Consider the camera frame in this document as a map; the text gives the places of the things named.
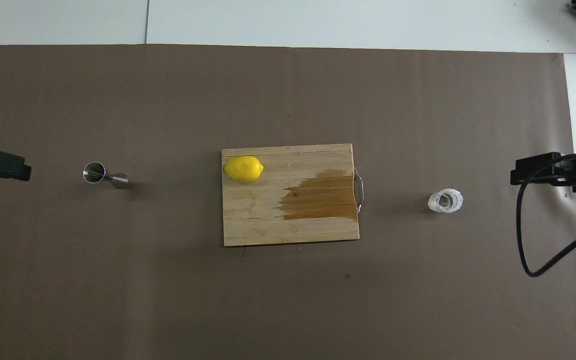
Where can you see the clear faceted glass cup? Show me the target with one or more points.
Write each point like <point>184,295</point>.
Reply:
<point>445,201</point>

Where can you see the yellow lemon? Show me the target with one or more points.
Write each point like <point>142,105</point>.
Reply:
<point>243,169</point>

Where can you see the wooden cutting board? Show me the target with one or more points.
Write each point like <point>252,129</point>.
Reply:
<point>253,210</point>

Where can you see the steel double jigger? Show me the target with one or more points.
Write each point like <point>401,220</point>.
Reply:
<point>99,173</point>

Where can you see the brown paper table mat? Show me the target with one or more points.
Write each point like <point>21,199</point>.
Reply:
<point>118,275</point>

